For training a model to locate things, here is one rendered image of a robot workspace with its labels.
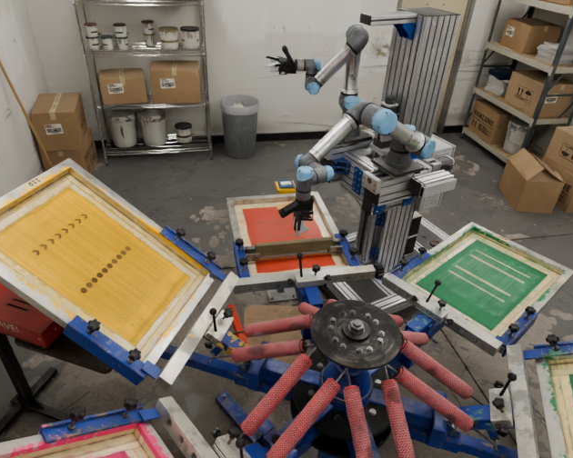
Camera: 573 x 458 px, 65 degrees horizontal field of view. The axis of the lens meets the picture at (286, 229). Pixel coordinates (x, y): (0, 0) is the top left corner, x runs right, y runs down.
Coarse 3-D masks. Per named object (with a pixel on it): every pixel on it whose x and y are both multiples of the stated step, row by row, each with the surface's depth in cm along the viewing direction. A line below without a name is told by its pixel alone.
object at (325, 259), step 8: (280, 216) 266; (312, 224) 260; (312, 232) 254; (320, 232) 254; (288, 240) 246; (296, 256) 235; (304, 256) 235; (312, 256) 235; (320, 256) 235; (328, 256) 236; (304, 264) 229; (312, 264) 230; (320, 264) 230; (328, 264) 230; (336, 264) 230
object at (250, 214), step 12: (252, 216) 264; (264, 216) 265; (276, 216) 266; (252, 228) 254; (252, 240) 245; (264, 240) 245; (276, 240) 246; (264, 264) 228; (276, 264) 228; (288, 264) 229
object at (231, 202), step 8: (312, 192) 285; (232, 200) 272; (240, 200) 273; (248, 200) 274; (256, 200) 276; (264, 200) 277; (272, 200) 278; (280, 200) 279; (288, 200) 280; (320, 200) 277; (232, 208) 264; (320, 208) 269; (232, 216) 257; (328, 216) 262; (232, 224) 250; (328, 224) 255; (232, 232) 249; (336, 232) 249; (344, 256) 232; (288, 272) 219; (296, 272) 219
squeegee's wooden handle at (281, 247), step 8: (296, 240) 229; (304, 240) 229; (312, 240) 229; (320, 240) 230; (328, 240) 231; (256, 248) 224; (264, 248) 225; (272, 248) 226; (280, 248) 227; (288, 248) 228; (296, 248) 229; (304, 248) 230; (312, 248) 231; (320, 248) 233; (328, 248) 234
